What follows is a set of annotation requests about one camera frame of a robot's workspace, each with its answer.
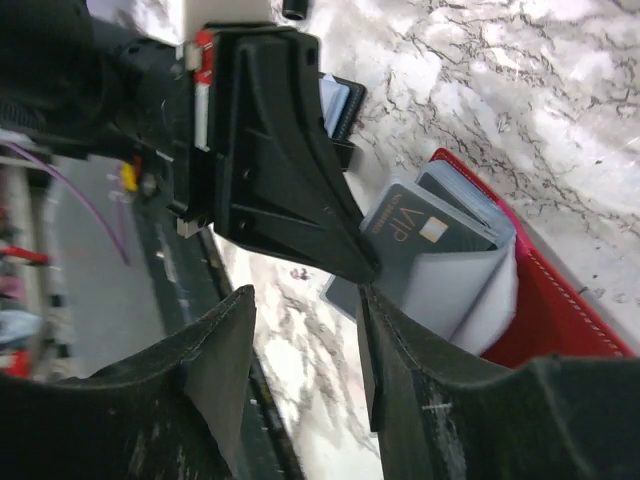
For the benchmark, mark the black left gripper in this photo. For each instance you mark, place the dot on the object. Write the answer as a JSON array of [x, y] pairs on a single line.
[[280, 190]]

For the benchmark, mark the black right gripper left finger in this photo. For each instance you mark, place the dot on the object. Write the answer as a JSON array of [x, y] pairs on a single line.
[[127, 421]]

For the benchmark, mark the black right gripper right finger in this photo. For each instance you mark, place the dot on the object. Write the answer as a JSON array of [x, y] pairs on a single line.
[[441, 413]]

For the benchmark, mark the black VIP credit card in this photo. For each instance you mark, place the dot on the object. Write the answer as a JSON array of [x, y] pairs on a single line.
[[409, 219]]

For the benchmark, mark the red leather card holder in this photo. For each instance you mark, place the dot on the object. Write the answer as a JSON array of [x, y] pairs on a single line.
[[506, 305]]

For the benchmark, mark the black T-shaped tool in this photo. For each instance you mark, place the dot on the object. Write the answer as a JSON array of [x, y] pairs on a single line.
[[295, 10]]

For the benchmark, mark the black leather card holder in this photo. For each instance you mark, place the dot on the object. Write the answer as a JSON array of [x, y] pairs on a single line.
[[341, 102]]

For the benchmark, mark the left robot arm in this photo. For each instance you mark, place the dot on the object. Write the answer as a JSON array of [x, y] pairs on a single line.
[[57, 89]]

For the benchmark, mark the black mounting base rail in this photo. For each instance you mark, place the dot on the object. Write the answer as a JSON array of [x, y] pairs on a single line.
[[219, 376]]

